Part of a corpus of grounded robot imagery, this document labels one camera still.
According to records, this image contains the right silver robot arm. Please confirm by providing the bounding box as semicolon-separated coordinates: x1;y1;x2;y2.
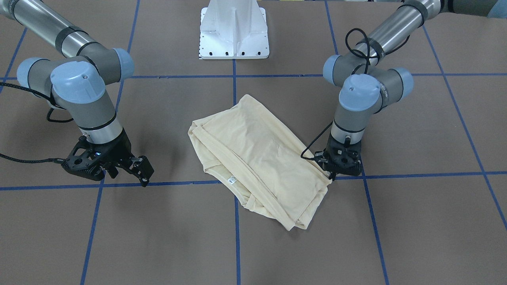
1;0;154;186

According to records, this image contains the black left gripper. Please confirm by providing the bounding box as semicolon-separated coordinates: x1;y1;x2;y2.
315;135;362;181

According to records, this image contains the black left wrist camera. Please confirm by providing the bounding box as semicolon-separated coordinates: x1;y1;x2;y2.
61;135;105;181

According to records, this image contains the white pedestal column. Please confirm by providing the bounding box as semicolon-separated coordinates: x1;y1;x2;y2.
199;0;270;59

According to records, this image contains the cream long sleeve shirt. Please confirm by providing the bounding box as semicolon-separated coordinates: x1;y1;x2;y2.
188;94;331;231

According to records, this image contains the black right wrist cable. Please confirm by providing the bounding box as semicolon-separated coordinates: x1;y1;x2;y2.
0;81;76;163

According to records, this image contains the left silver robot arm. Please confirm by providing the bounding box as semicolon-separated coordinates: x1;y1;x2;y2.
313;0;506;180

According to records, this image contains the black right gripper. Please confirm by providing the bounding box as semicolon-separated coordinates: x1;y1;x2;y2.
96;129;154;188

